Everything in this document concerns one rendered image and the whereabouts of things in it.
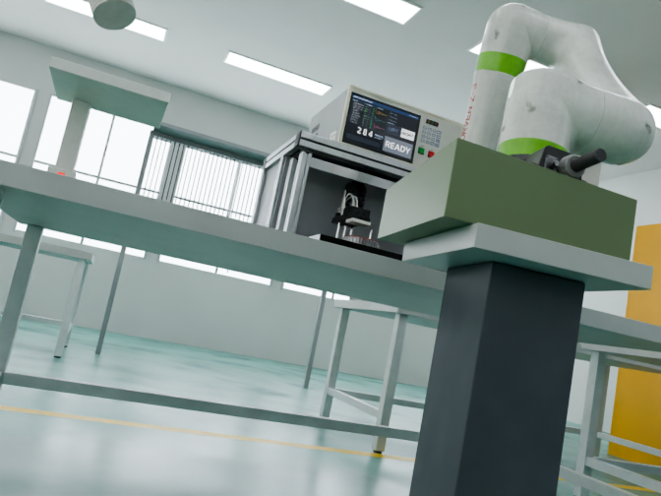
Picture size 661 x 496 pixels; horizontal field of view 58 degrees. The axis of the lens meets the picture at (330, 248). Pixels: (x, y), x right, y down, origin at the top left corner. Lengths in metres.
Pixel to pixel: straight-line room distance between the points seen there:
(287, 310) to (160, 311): 1.70
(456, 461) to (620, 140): 0.66
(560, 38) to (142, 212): 1.05
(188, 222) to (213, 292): 6.77
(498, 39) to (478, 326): 0.77
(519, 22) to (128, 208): 0.99
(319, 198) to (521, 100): 0.96
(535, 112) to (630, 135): 0.19
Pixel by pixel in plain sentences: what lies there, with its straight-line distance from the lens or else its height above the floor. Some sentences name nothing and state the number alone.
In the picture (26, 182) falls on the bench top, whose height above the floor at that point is 0.71.
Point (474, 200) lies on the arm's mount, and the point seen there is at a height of 0.78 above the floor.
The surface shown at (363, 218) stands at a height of 0.89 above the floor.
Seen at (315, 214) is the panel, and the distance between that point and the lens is 1.96.
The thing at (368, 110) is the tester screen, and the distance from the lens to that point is 1.97.
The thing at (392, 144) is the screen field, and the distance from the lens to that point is 1.98.
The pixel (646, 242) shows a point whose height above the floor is 1.79.
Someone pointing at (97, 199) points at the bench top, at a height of 0.72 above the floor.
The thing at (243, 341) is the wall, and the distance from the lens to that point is 8.22.
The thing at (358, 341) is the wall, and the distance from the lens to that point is 8.75.
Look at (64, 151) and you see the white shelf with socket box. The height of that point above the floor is 0.98.
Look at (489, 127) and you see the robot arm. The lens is 1.51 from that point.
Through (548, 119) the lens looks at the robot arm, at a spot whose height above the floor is 0.99.
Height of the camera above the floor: 0.54
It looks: 8 degrees up
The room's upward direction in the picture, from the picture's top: 11 degrees clockwise
